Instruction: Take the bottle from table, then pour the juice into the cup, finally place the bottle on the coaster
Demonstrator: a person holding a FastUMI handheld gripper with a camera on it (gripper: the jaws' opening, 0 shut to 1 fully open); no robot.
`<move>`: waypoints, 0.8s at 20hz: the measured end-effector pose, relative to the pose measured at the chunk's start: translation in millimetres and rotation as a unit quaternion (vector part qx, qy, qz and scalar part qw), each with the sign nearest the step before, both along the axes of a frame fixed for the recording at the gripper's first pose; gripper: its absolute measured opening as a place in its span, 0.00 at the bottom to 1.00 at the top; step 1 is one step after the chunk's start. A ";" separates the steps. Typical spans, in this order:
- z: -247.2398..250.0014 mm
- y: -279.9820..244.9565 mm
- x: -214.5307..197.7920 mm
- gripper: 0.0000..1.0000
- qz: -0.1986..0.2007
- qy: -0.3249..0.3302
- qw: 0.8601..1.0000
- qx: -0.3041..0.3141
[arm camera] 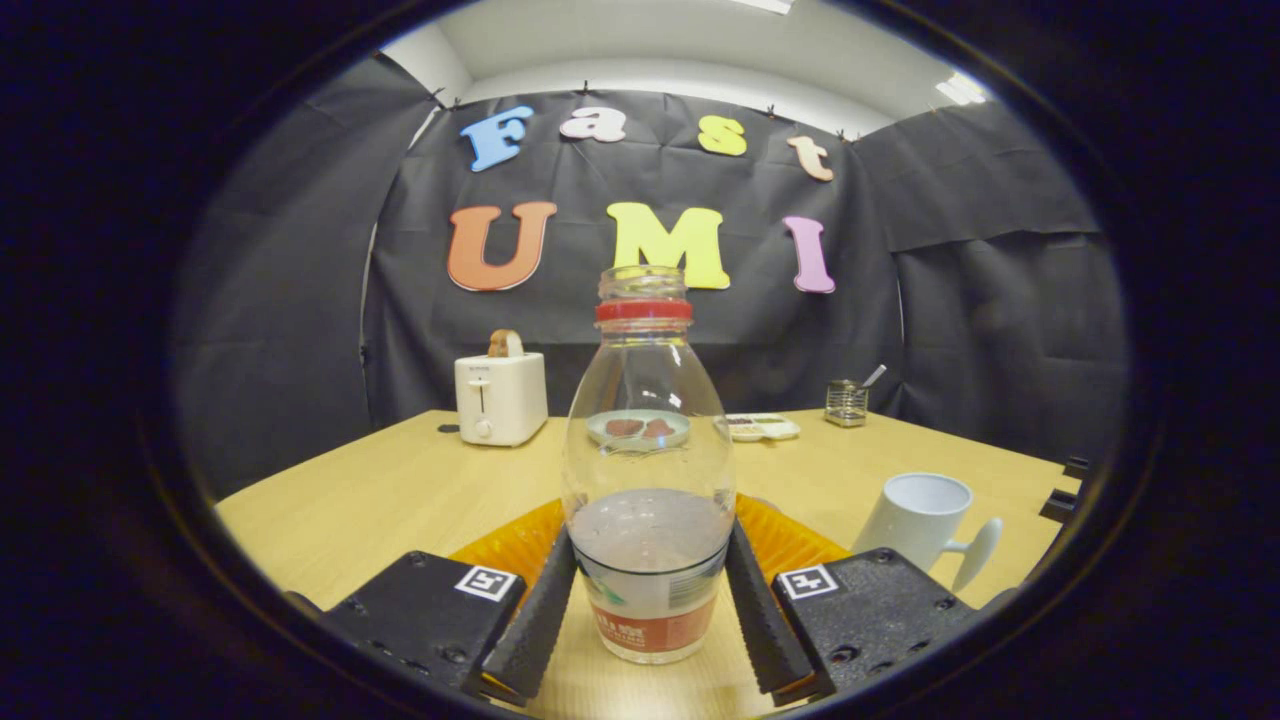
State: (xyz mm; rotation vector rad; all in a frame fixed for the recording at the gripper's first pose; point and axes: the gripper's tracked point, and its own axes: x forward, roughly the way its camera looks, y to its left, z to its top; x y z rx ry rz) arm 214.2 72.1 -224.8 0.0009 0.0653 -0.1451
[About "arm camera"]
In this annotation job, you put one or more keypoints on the black backdrop cloth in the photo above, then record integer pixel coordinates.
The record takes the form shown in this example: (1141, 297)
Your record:
(300, 300)

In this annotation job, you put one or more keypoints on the pale green plate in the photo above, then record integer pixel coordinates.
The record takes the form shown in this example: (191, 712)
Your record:
(640, 443)

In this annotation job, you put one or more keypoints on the metal spoon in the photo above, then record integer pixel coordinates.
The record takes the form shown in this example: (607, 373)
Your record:
(875, 375)

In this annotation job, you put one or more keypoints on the brown meat piece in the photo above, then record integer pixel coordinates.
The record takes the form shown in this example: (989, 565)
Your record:
(624, 428)
(660, 428)

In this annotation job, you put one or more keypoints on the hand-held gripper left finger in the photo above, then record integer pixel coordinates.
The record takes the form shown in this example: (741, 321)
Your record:
(535, 620)

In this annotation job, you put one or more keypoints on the wooden table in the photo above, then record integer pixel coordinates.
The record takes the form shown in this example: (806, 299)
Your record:
(380, 500)

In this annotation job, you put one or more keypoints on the white toaster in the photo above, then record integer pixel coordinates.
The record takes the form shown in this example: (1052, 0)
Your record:
(500, 400)

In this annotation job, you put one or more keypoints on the clear plastic bottle red label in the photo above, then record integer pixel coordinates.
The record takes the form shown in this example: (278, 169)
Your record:
(650, 560)

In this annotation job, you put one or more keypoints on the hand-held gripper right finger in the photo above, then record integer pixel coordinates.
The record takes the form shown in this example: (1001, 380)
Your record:
(765, 620)

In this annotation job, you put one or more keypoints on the black table clamp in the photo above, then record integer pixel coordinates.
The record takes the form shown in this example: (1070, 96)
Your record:
(1075, 467)
(1060, 505)

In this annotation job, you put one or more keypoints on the white divided tray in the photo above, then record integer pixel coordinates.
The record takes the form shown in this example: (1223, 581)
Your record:
(772, 428)

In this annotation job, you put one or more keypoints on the bread slice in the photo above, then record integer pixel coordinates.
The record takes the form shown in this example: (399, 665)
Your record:
(505, 343)

